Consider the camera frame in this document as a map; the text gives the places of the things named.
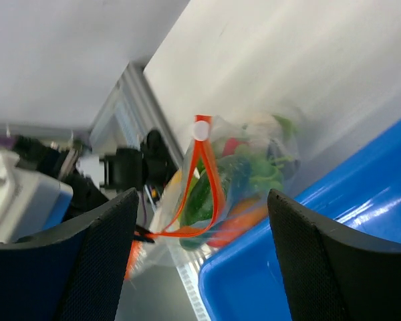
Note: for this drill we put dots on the red chili pepper toy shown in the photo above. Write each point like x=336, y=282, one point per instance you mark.
x=231, y=145

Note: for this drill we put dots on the white slotted cable duct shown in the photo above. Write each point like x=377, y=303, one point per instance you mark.
x=188, y=265

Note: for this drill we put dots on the aluminium mounting rail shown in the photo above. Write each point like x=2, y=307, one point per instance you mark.
x=129, y=113

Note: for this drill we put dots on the clear zip top bag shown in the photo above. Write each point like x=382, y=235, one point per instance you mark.
x=219, y=192

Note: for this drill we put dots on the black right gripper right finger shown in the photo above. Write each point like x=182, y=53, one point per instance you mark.
x=331, y=271

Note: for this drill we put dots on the dark green cucumber toy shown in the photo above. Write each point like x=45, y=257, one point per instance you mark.
x=234, y=172

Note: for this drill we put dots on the blue plastic bin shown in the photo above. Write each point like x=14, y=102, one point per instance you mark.
x=243, y=281

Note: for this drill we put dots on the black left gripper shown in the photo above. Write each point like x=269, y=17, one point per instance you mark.
x=91, y=176

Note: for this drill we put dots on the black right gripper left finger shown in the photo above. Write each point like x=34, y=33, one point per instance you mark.
x=73, y=271

